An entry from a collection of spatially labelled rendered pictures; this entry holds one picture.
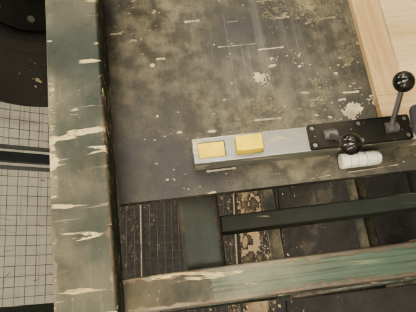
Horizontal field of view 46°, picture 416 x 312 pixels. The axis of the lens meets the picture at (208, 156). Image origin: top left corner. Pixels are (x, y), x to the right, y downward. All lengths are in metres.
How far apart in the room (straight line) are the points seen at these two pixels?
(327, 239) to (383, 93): 1.91
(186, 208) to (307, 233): 2.08
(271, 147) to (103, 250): 0.36
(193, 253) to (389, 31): 0.62
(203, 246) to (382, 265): 0.32
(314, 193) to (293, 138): 2.02
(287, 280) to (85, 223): 0.35
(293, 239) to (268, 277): 2.22
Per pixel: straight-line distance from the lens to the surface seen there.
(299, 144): 0.94
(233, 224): 0.97
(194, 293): 0.85
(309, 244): 2.98
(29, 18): 1.57
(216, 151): 0.91
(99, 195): 0.84
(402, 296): 2.64
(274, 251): 2.06
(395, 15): 1.16
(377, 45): 1.10
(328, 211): 1.01
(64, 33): 0.98
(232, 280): 0.85
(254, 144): 0.90
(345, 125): 0.96
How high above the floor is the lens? 2.20
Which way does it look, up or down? 35 degrees down
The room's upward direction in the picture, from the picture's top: 84 degrees counter-clockwise
